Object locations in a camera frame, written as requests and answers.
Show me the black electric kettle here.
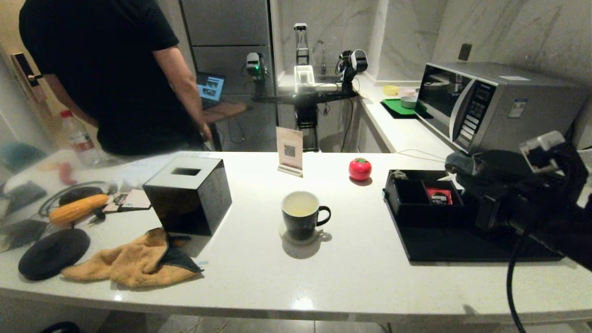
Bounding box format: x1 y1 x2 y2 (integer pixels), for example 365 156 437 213
456 149 532 232

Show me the red coffee sachet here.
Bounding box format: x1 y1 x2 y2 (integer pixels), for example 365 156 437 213
425 187 454 205

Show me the black rectangular serving tray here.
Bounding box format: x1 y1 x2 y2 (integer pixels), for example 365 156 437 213
384 203 565 263

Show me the grey folded cloth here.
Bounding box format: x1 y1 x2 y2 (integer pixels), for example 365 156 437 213
445 152 477 176

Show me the black compartment sachet box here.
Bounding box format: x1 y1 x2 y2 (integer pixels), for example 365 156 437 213
383 169 467 227

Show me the silver microwave oven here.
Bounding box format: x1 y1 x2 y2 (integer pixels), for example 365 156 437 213
416 62 590 155

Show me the red tomato-shaped timer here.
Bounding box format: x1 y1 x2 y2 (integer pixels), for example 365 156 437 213
348 157 372 181

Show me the green tray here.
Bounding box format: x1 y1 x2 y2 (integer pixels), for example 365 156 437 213
381 98 433 119

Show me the black mug white inside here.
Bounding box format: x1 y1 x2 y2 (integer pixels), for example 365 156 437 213
281 191 332 241

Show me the QR code sign stand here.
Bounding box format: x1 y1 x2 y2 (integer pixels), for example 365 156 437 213
276 126 304 178

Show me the chrome sink faucet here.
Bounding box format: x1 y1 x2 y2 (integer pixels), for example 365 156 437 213
312 39 327 74

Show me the white rack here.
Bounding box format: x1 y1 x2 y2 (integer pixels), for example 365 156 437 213
294 65 316 93

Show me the clear blender jug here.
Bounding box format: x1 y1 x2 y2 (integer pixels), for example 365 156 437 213
294 23 309 65

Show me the brown stool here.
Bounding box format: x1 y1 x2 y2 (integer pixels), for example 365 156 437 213
203 101 248 123

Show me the black glossy tissue box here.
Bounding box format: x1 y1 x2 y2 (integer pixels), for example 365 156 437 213
142 156 233 237

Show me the grey tall cabinet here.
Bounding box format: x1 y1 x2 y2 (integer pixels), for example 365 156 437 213
178 0 277 152

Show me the orange microfiber cloth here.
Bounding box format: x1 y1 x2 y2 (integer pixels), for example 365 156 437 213
61 228 204 288

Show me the person in black shirt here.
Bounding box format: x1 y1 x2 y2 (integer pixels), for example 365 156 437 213
18 0 213 156

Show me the yellow toy corn cob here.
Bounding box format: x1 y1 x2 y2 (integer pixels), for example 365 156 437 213
49 193 110 226

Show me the black oval device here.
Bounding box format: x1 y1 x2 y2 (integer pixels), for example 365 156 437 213
59 186 105 206

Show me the plastic bottle red cap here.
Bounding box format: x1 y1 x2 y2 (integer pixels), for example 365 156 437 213
61 110 101 166

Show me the red toy chili pepper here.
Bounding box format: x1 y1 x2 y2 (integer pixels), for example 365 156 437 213
58 162 78 185

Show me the black round kettle base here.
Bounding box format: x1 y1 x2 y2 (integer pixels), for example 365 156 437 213
18 228 91 281

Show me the dark grey pouch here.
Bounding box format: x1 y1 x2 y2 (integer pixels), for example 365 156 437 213
0 180 47 216

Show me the black flat panel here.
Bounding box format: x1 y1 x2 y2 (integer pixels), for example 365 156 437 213
0 220 49 253

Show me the teal round object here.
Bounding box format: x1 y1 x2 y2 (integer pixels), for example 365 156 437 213
0 141 45 174

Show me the tan wooden door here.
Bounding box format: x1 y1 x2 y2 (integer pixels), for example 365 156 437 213
0 0 107 151

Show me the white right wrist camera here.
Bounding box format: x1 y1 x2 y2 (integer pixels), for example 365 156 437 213
519 130 567 161

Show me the black round pedestal table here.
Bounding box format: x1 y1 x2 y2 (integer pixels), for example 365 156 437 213
252 89 359 153

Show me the green-lit camera device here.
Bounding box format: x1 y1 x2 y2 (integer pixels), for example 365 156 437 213
245 52 269 99

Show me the black cord with plug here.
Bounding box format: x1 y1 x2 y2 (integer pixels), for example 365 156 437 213
38 180 114 222

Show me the black ring-shaped part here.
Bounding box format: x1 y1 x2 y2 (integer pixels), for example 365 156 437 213
39 321 81 333

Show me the black door lock handle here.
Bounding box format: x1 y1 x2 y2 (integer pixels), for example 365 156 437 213
11 53 44 102

